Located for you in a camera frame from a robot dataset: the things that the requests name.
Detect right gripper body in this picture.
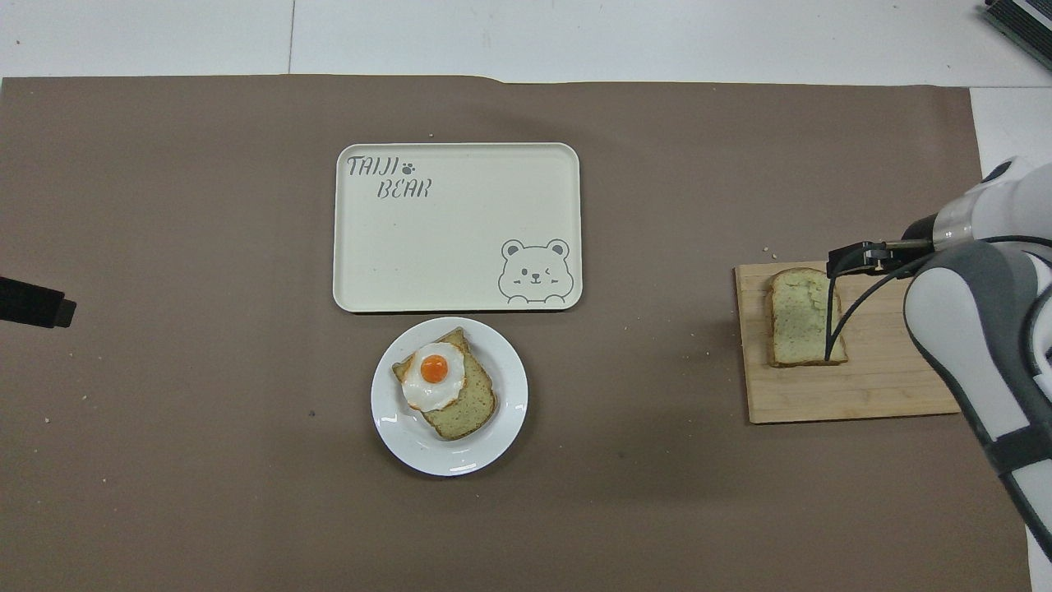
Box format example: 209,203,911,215
886,214,939,266

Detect white round plate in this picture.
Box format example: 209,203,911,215
371,317,529,478

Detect plain bread slice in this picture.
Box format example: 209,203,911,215
766,267,849,368

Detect wooden cutting board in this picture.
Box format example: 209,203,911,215
733,261,962,425

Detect cream tray with bear print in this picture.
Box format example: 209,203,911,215
332,142,584,314

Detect bread slice under egg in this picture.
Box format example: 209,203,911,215
392,327,499,442

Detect fried egg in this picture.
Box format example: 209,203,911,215
401,342,468,414

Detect black cable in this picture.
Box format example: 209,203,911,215
822,251,934,365

